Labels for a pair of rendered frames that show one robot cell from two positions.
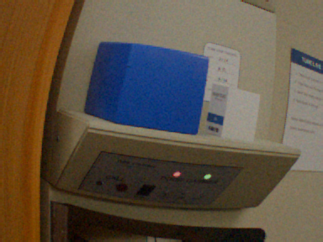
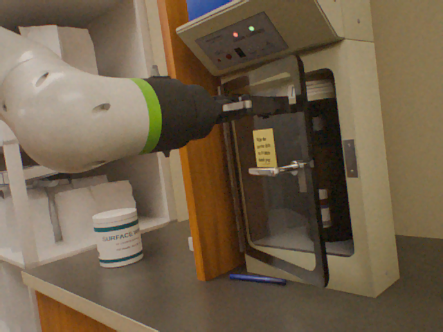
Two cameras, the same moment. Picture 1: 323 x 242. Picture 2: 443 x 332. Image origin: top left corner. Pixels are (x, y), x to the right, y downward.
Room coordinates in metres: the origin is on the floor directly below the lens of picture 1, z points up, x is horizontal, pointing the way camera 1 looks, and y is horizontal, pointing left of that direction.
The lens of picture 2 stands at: (0.81, -0.78, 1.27)
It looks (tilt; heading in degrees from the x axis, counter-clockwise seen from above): 4 degrees down; 75
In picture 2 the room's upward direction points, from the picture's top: 8 degrees counter-clockwise
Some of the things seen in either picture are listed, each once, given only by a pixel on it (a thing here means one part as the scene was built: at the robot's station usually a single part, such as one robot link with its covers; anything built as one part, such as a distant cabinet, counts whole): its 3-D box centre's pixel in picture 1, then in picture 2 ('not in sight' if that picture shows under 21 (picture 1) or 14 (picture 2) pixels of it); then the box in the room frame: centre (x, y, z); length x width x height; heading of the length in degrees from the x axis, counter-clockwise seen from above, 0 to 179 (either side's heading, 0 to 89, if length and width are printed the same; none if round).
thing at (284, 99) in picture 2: not in sight; (275, 106); (1.08, -0.16, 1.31); 0.07 x 0.01 x 0.03; 28
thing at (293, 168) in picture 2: not in sight; (272, 169); (1.08, -0.11, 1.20); 0.10 x 0.05 x 0.03; 99
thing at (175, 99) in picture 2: not in sight; (158, 112); (0.87, -0.26, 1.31); 0.09 x 0.06 x 0.12; 118
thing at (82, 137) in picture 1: (184, 174); (251, 33); (1.10, -0.04, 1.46); 0.32 x 0.11 x 0.10; 118
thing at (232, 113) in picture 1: (234, 113); not in sight; (1.13, -0.08, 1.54); 0.05 x 0.05 x 0.06; 22
